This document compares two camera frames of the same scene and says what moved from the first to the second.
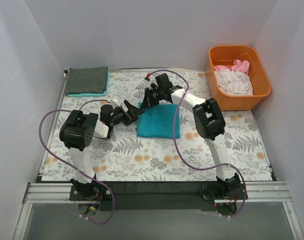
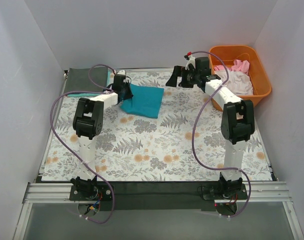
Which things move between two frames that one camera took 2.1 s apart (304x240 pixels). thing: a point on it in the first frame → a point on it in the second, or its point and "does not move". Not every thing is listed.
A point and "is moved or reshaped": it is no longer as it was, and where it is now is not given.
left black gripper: x=128 y=115 → x=127 y=91
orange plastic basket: x=224 y=55 does not move
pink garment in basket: x=238 y=65 does not move
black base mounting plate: x=158 y=196 does not move
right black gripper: x=148 y=97 → x=181 y=78
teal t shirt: x=158 y=121 is moved or reshaped
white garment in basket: x=234 y=83 does not move
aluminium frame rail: x=59 y=193 does not move
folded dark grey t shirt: x=86 y=80 does not move
